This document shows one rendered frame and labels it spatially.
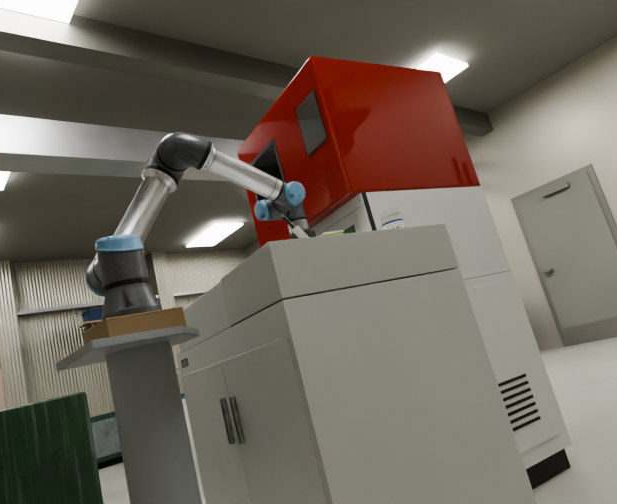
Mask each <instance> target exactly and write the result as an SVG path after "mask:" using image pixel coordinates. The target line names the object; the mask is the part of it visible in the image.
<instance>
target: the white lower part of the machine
mask: <svg viewBox="0 0 617 504"><path fill-rule="evenodd" d="M464 283H465V286H466V289H467V292H468V295H469V298H470V301H471V304H472V307H473V310H474V313H475V316H476V319H477V322H478V325H479V328H480V331H481V334H482V337H483V340H484V343H485V347H486V350H487V353H488V356H489V359H490V362H491V365H492V368H493V371H494V374H495V377H496V380H497V383H498V386H499V389H500V392H501V395H502V398H503V401H504V404H505V408H506V411H507V414H508V417H509V420H510V423H511V426H512V429H513V432H514V435H515V438H516V441H517V444H518V447H519V450H520V453H521V456H522V459H523V462H524V465H525V469H526V472H527V475H528V478H529V481H530V484H531V487H532V489H534V488H536V487H538V486H539V485H541V484H543V483H544V482H546V481H548V480H549V479H551V478H553V477H555V476H556V475H558V474H560V473H561V472H563V471H565V470H566V469H568V468H570V467H571V466H570V463H569V460H568V457H567V455H566V452H565V449H564V448H566V447H568V446H570V445H572V442H571V440H570V437H569V434H568V431H567V428H566V425H565V422H564V420H563V417H562V414H561V411H560V408H559V405H558V402H557V400H556V397H555V394H554V391H553V388H552V385H551V382H550V380H549V377H548V374H547V371H546V368H545V365H544V362H543V360H542V357H541V354H540V351H539V348H538V345H537V342H536V340H535V337H534V334H533V331H532V328H531V325H530V322H529V320H528V317H527V314H526V311H525V308H524V305H523V302H522V300H521V297H520V294H519V291H518V288H517V285H516V282H515V280H514V277H513V274H512V271H507V272H502V273H497V274H492V275H487V276H482V277H476V278H471V279H466V280H464Z"/></svg>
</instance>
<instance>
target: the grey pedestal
mask: <svg viewBox="0 0 617 504"><path fill-rule="evenodd" d="M199 335H200V334H199V329H197V328H191V327H186V326H176V327H169V328H163V329H157V330H151V331H145V332H139V333H133V334H127V335H120V336H114V337H108V338H102V339H96V340H91V341H90V342H88V343H87V344H85V345H84V346H82V347H81V348H79V349H78V350H76V351H75V352H73V353H72V354H70V355H69V356H67V357H66V358H64V359H63V360H61V361H60V362H58V363H56V371H61V370H67V369H72V368H77V367H82V366H87V365H92V364H98V363H103V362H107V367H108V373H109V379H110V385H111V391H112V397H113V403H114V409H115V415H116V421H117V427H118V433H119V439H120V445H121V451H122V457H123V463H124V469H125V475H126V481H127V487H128V493H129V499H130V504H202V500H201V495H200V490H199V485H198V479H197V474H196V469H195V464H194V459H193V454H192V449H191V444H190V438H189V433H188V428H187V423H186V418H185V413H184V408H183V403H182V397H181V392H180V387H179V382H178V377H177V372H176V367H175V362H174V356H173V351H172V346H174V345H178V344H182V343H185V342H187V341H189V340H191V339H194V338H196V337H198V336H199Z"/></svg>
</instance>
